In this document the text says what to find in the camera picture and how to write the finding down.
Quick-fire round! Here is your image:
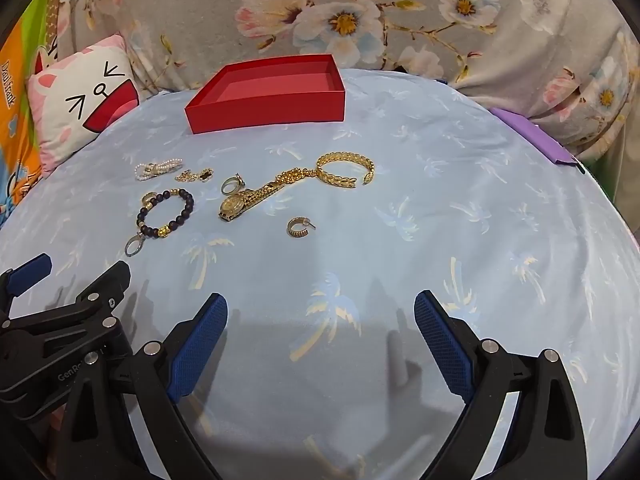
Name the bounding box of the white pearl bracelet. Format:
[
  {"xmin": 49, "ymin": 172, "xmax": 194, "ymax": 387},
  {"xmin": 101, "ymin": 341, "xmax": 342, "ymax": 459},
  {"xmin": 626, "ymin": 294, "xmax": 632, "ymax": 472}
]
[{"xmin": 134, "ymin": 157, "xmax": 183, "ymax": 182}]

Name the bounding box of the gold cuff bangle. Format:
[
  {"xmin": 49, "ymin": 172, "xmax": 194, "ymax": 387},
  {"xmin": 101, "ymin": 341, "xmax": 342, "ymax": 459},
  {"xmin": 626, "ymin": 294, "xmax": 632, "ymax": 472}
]
[{"xmin": 315, "ymin": 152, "xmax": 376, "ymax": 190}]

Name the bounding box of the gold chain bracelet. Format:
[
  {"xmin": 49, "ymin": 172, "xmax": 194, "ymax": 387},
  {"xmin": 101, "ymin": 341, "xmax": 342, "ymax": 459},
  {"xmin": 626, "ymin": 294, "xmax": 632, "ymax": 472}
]
[{"xmin": 274, "ymin": 166, "xmax": 320, "ymax": 187}]

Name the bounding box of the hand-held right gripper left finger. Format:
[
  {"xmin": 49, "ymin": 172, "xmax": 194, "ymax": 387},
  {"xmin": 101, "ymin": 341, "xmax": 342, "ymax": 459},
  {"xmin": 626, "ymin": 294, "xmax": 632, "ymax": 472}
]
[{"xmin": 52, "ymin": 292, "xmax": 229, "ymax": 480}]

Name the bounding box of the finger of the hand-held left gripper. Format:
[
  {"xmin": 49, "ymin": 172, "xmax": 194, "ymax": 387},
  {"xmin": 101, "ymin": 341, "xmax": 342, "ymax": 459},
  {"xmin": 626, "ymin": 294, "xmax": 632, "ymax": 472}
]
[
  {"xmin": 0, "ymin": 261, "xmax": 132, "ymax": 346},
  {"xmin": 0, "ymin": 253, "xmax": 53, "ymax": 311}
]

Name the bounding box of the gold wrist watch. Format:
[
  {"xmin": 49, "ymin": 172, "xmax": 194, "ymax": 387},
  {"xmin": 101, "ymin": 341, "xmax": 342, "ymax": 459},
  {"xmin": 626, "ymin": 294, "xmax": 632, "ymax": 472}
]
[{"xmin": 217, "ymin": 179, "xmax": 282, "ymax": 222}]

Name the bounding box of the gold necklace with black clover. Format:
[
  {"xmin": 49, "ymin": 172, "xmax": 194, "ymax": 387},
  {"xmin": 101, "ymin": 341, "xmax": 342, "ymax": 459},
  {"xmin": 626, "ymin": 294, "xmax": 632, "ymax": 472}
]
[{"xmin": 175, "ymin": 168, "xmax": 215, "ymax": 184}]

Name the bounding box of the white cat face pillow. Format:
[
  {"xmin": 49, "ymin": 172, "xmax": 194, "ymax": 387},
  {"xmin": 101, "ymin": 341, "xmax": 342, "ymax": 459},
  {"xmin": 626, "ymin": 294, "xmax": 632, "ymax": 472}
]
[{"xmin": 27, "ymin": 35, "xmax": 141, "ymax": 173}]

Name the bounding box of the colourful cartoon blanket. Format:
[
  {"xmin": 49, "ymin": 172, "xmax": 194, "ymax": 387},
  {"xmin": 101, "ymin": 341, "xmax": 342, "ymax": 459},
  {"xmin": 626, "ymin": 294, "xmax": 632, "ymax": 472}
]
[{"xmin": 0, "ymin": 0, "xmax": 63, "ymax": 211}]

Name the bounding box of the grey floral blanket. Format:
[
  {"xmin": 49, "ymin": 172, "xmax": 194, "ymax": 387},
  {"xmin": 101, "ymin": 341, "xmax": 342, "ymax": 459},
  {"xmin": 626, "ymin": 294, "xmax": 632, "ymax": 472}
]
[{"xmin": 52, "ymin": 0, "xmax": 640, "ymax": 161}]

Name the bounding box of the purple plastic case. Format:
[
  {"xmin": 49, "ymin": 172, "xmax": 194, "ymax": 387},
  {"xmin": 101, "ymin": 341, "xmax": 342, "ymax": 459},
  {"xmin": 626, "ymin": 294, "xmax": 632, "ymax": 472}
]
[{"xmin": 489, "ymin": 106, "xmax": 586, "ymax": 175}]

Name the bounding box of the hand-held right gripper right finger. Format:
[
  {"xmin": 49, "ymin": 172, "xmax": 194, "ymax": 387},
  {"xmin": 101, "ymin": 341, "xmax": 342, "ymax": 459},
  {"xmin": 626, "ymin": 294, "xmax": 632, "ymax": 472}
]
[{"xmin": 414, "ymin": 290, "xmax": 588, "ymax": 480}]

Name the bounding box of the red cardboard box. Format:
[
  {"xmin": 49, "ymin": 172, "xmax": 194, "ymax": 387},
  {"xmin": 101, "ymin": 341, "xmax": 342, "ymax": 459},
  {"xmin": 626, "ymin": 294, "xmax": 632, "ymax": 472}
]
[{"xmin": 184, "ymin": 53, "xmax": 347, "ymax": 135}]

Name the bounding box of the blue palm print sheet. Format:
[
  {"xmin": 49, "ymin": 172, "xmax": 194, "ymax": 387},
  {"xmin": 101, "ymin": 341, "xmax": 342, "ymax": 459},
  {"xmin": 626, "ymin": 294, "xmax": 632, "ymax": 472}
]
[{"xmin": 0, "ymin": 67, "xmax": 640, "ymax": 480}]

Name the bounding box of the gold ring with stone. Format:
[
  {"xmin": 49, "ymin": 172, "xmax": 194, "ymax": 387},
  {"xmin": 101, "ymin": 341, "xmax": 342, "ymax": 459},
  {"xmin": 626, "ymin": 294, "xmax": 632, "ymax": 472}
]
[{"xmin": 221, "ymin": 172, "xmax": 247, "ymax": 196}]

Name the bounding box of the silver ring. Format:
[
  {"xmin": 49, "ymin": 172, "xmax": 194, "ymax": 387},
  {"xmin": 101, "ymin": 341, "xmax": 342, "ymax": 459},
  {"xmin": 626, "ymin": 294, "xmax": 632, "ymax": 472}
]
[{"xmin": 124, "ymin": 234, "xmax": 149, "ymax": 259}]

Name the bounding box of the black bead bracelet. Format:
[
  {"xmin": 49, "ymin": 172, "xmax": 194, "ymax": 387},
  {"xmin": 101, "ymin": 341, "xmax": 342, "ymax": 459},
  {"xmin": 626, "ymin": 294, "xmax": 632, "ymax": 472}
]
[{"xmin": 136, "ymin": 187, "xmax": 196, "ymax": 240}]

